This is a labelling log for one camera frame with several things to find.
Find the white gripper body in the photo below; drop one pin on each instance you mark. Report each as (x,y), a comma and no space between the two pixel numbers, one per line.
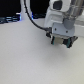
(61,17)

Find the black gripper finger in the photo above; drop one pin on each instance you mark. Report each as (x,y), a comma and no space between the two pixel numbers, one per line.
(69,43)
(53,38)

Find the black kcup holder drawer box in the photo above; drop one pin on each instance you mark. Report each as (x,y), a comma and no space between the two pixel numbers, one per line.
(58,40)

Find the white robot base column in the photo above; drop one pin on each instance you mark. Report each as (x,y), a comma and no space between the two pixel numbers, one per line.
(23,14)

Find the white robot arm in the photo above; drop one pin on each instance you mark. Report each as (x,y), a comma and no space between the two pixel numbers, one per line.
(79,23)

